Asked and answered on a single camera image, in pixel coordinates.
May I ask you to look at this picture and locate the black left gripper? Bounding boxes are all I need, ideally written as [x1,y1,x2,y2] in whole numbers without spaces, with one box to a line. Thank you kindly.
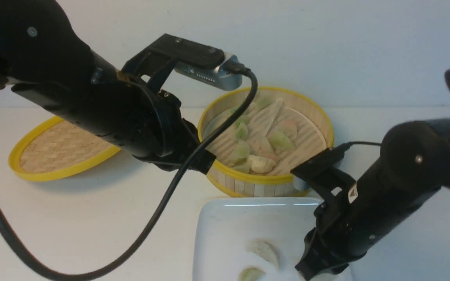
[131,75,200,171]

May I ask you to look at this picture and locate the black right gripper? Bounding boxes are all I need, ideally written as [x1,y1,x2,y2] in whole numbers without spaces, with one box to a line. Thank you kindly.
[295,195,366,281]

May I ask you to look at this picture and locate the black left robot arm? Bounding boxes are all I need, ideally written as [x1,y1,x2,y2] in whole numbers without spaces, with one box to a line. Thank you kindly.
[0,0,224,171]

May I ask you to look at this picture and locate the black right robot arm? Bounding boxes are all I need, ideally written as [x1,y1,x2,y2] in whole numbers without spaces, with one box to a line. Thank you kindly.
[291,119,450,281]

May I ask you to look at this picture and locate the white dumpling on plate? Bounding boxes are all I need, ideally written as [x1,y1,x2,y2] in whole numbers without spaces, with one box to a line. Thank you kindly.
[245,239,280,270]

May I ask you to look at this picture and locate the pale green dumpling plate bottom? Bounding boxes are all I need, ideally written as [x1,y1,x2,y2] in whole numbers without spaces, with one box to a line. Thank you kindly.
[237,267,266,281]

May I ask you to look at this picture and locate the white square plate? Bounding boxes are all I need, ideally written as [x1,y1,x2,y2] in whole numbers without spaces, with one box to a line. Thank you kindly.
[192,197,320,281]

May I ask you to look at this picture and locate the small green dumpling middle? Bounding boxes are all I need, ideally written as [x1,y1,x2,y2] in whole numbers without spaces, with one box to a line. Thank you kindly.
[234,122,249,141]

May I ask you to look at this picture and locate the pink shrimp dumpling centre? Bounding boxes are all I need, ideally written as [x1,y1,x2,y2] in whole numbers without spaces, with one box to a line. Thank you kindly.
[256,137,279,162]

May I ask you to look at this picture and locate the white dumpling front steamer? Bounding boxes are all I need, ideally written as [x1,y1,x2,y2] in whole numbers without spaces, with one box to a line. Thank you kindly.
[248,155,277,174]

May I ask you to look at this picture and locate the green dumpling back top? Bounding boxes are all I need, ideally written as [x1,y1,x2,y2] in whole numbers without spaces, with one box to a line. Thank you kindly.
[255,96,275,110]

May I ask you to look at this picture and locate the yellow bamboo steamer basket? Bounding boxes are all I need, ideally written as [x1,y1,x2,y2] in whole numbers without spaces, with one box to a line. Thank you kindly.
[207,87,334,197]

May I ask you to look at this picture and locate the pink dumpling right steamer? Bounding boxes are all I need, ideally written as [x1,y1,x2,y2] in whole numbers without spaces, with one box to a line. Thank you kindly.
[277,119,298,138]

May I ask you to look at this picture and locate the yellow woven steamer lid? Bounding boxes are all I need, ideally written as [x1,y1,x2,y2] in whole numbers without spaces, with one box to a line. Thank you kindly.
[8,117,120,182]

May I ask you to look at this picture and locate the black left camera cable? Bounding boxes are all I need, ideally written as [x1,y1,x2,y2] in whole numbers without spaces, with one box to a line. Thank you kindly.
[0,62,259,281]

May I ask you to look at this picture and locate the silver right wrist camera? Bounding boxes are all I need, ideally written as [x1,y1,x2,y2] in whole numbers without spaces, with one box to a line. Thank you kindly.
[290,142,356,206]

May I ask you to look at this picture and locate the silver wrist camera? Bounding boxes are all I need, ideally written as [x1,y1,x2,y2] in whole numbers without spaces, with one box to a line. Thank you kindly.
[290,142,356,206]
[122,34,243,92]

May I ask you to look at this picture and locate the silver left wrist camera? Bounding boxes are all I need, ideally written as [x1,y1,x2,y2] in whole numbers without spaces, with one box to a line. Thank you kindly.
[122,34,243,92]

